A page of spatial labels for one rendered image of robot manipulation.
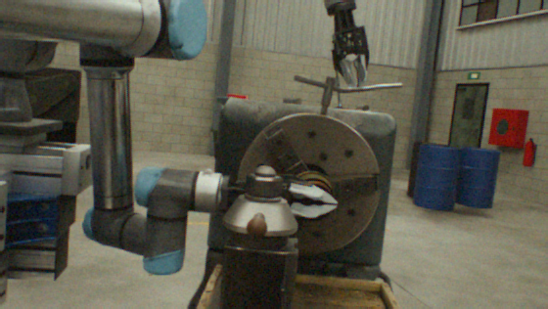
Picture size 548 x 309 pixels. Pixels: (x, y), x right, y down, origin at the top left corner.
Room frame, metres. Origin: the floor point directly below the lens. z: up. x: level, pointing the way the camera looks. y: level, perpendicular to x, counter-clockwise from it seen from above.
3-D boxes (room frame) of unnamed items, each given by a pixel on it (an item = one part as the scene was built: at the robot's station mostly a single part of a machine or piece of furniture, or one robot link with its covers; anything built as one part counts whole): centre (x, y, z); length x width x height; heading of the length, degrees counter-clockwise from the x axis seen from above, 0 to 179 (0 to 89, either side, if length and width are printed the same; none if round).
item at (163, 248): (0.92, 0.20, 0.98); 0.11 x 0.08 x 0.11; 63
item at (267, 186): (0.52, 0.01, 1.17); 0.04 x 0.04 x 0.03
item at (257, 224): (0.47, 0.01, 1.13); 0.04 x 0.02 x 0.02; 179
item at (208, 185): (0.91, 0.11, 1.08); 0.08 x 0.05 x 0.08; 179
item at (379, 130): (1.55, -0.07, 1.06); 0.59 x 0.48 x 0.39; 179
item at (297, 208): (0.91, -0.08, 1.06); 0.09 x 0.06 x 0.03; 89
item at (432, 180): (7.29, -2.37, 0.44); 0.59 x 0.59 x 0.88
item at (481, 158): (7.83, -3.15, 0.44); 0.59 x 0.59 x 0.88
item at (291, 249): (0.53, 0.00, 1.07); 0.07 x 0.07 x 0.10; 89
